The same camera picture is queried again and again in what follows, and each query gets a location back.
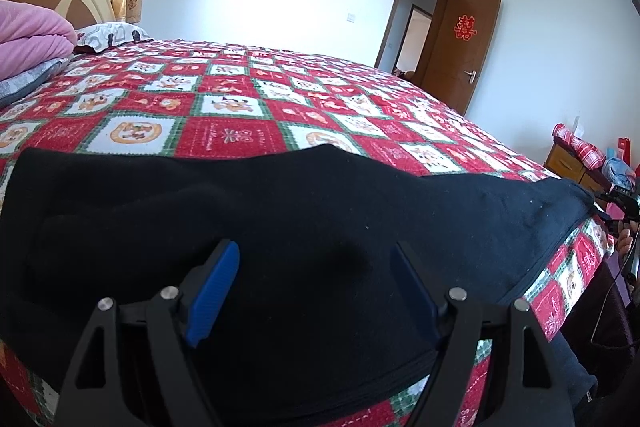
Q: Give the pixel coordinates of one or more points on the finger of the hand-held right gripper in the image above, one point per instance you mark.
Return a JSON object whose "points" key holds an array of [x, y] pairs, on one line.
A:
{"points": [[607, 214]]}

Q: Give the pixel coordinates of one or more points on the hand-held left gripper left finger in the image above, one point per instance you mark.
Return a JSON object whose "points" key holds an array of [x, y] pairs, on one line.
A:
{"points": [[215, 297]]}

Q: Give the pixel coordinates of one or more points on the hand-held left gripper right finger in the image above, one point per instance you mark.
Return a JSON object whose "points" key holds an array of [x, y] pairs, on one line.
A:
{"points": [[415, 297]]}

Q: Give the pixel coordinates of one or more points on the black pants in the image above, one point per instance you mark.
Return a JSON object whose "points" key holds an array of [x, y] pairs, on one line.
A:
{"points": [[300, 217]]}

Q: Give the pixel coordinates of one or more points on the person's right hand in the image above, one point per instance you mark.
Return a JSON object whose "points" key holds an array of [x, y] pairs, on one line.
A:
{"points": [[625, 242]]}

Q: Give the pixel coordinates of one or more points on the blue cloth bundle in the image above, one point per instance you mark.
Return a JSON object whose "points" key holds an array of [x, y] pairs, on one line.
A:
{"points": [[620, 172]]}

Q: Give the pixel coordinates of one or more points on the red paper bag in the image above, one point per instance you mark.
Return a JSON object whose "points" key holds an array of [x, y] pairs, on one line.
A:
{"points": [[624, 149]]}

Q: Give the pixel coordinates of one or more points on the wooden nightstand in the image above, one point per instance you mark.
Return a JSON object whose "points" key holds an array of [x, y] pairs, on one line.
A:
{"points": [[567, 167]]}

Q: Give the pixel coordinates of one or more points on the red plaid cloth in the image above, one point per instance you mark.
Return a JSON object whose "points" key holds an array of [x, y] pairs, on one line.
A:
{"points": [[580, 147]]}

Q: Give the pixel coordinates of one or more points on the red patchwork printed quilt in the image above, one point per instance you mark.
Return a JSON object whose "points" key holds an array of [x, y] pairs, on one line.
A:
{"points": [[225, 137]]}

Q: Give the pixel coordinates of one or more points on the person's dark clothing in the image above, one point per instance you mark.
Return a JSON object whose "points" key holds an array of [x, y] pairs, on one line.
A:
{"points": [[575, 372]]}

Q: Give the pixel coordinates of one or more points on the brown wooden door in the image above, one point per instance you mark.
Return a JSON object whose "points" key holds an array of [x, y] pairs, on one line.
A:
{"points": [[460, 67]]}

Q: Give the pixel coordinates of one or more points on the red paper door decoration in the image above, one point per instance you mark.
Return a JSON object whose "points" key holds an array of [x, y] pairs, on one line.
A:
{"points": [[464, 27]]}

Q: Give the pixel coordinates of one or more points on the white patterned pillow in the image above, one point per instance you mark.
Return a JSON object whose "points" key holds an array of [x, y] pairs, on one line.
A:
{"points": [[110, 36]]}

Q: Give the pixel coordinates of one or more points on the grey patterned pillow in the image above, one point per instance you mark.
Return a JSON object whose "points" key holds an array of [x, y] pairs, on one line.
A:
{"points": [[20, 84]]}

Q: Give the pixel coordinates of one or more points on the pink folded blanket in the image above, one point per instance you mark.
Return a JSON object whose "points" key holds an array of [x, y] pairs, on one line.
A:
{"points": [[30, 42]]}

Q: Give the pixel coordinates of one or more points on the brown door frame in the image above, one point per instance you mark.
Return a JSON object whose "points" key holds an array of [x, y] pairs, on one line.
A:
{"points": [[395, 17]]}

